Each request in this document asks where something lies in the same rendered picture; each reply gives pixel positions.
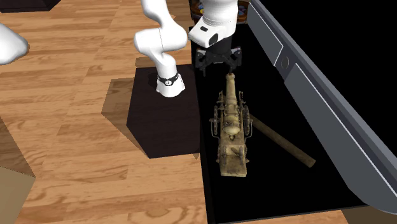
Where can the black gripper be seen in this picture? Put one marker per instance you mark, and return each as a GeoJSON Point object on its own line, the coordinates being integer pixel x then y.
{"type": "Point", "coordinates": [221, 49]}

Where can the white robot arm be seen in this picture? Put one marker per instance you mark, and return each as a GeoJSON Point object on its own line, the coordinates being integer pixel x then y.
{"type": "Point", "coordinates": [161, 40]}

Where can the colourful patterned round object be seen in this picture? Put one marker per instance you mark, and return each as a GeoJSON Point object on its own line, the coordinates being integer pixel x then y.
{"type": "Point", "coordinates": [195, 7]}

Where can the brass model cannon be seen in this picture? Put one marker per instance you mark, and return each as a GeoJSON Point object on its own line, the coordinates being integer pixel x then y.
{"type": "Point", "coordinates": [231, 124]}

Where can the dark robot stand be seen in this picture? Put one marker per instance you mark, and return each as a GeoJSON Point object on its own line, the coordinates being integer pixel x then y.
{"type": "Point", "coordinates": [164, 127]}

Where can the brown wooden stick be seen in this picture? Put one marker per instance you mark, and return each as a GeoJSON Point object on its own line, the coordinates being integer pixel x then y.
{"type": "Point", "coordinates": [282, 141]}

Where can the dark furniture block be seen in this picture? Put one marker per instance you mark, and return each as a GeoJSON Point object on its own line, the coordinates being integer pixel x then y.
{"type": "Point", "coordinates": [24, 4]}

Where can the white rounded object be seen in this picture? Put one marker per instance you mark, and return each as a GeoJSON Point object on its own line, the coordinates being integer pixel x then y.
{"type": "Point", "coordinates": [11, 45]}

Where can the beige furniture piece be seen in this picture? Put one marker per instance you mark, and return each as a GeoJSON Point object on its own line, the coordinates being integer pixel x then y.
{"type": "Point", "coordinates": [12, 198]}

